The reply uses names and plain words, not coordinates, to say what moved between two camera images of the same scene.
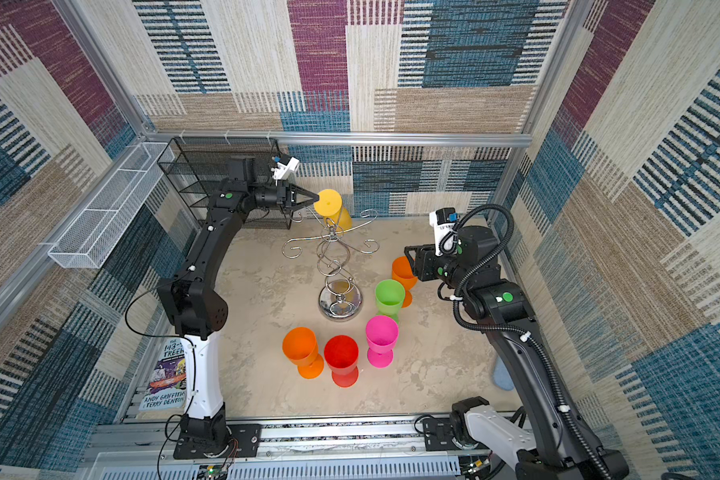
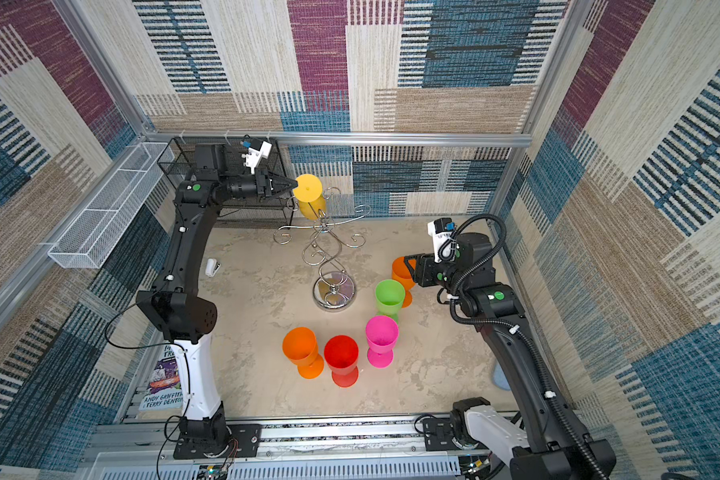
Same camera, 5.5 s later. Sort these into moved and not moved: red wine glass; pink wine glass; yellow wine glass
Moved: yellow wine glass
Not moved: pink wine glass; red wine glass
